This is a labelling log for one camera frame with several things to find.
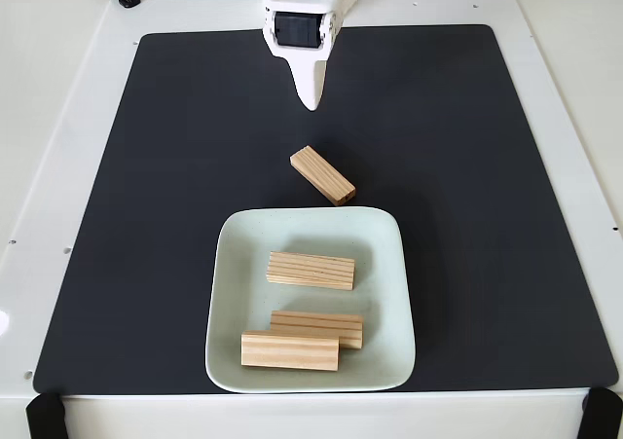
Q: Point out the grooved wooden block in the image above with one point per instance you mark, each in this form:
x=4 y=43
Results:
x=322 y=173
x=311 y=270
x=336 y=327
x=287 y=351

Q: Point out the pale green square plate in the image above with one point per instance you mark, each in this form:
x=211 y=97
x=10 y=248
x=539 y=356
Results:
x=233 y=264

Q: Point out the black table mat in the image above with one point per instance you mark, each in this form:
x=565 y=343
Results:
x=146 y=239

